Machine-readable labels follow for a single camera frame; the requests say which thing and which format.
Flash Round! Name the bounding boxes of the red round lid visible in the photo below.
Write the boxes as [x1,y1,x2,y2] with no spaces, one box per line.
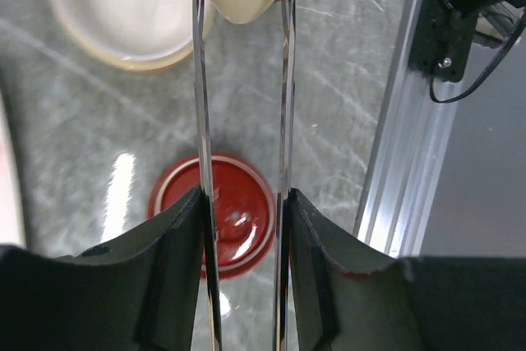
[147,153,276,279]

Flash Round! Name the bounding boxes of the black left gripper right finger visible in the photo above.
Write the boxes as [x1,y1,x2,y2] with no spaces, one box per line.
[288,189,525,350]

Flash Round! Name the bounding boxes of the aluminium table edge rail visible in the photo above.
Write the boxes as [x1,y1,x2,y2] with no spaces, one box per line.
[353,0,457,257]

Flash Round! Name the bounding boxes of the beige white-lined bowl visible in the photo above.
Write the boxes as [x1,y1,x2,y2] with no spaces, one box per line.
[48,0,193,72]

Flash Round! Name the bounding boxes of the metal food tongs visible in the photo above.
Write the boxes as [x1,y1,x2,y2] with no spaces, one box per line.
[192,0,296,350]

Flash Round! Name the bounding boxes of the white square plate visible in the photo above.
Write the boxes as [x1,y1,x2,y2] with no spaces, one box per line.
[0,98,26,248]

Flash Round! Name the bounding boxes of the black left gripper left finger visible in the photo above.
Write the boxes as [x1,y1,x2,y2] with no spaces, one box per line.
[1,187,204,350]

